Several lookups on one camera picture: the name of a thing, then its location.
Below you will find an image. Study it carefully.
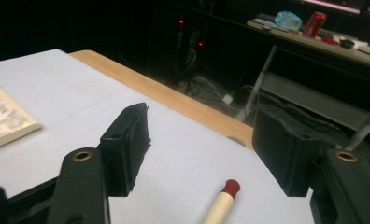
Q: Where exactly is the black computer tower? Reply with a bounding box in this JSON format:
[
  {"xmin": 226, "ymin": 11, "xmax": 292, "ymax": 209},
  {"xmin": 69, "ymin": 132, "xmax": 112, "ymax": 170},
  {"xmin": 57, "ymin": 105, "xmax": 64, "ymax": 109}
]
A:
[{"xmin": 170, "ymin": 12, "xmax": 212, "ymax": 78}]

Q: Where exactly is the crumpled blue face mask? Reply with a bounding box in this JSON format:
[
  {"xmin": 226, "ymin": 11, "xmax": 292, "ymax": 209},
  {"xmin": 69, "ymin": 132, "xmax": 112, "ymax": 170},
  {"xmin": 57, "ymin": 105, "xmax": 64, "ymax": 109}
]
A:
[{"xmin": 274, "ymin": 10, "xmax": 304, "ymax": 32}]

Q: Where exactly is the small black device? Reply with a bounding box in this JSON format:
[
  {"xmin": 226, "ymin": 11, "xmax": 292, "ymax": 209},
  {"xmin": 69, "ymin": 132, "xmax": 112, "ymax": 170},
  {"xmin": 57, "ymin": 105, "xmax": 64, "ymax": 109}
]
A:
[{"xmin": 339, "ymin": 38, "xmax": 356, "ymax": 50}]

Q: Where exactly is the red soda can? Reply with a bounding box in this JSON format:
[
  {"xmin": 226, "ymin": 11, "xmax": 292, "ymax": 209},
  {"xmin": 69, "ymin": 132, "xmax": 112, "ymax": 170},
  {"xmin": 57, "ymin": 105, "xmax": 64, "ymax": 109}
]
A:
[{"xmin": 302, "ymin": 11, "xmax": 328, "ymax": 39}]

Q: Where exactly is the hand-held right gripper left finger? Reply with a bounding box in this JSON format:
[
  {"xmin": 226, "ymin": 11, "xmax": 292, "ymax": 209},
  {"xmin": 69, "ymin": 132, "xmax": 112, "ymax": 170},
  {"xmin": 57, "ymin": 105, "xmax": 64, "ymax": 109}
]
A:
[{"xmin": 98, "ymin": 102, "xmax": 152, "ymax": 198}]

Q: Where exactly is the tangle of floor cables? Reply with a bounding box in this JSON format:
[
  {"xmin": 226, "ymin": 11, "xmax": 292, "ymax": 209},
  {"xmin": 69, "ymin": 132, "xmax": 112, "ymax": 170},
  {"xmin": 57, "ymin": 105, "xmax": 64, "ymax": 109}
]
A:
[{"xmin": 173, "ymin": 46, "xmax": 259, "ymax": 113}]

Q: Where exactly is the white-framed desk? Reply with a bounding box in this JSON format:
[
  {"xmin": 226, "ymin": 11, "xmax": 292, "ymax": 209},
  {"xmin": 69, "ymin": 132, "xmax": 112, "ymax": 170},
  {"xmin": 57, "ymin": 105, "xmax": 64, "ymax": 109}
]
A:
[{"xmin": 234, "ymin": 18, "xmax": 370, "ymax": 152}]

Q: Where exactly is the small red item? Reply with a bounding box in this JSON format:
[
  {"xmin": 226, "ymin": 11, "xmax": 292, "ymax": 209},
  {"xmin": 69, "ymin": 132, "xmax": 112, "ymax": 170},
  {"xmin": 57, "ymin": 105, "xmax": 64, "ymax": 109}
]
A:
[{"xmin": 320, "ymin": 35, "xmax": 340, "ymax": 46}]

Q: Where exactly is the cream brush with red-tipped handle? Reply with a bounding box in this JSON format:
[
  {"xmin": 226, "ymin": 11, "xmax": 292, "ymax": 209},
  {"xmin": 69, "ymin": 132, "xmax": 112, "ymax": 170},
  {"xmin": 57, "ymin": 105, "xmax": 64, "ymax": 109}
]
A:
[{"xmin": 201, "ymin": 178, "xmax": 241, "ymax": 224}]

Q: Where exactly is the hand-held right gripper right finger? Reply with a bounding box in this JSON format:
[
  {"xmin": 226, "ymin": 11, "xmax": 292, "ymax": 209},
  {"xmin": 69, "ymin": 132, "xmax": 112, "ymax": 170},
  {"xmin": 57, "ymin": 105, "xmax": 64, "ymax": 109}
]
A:
[{"xmin": 251, "ymin": 104, "xmax": 334, "ymax": 198}]

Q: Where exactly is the cream plastic dustpan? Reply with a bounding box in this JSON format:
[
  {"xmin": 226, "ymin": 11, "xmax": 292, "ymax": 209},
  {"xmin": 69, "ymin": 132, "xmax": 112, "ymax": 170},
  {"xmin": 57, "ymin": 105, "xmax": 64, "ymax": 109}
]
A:
[{"xmin": 0, "ymin": 78, "xmax": 44, "ymax": 153}]

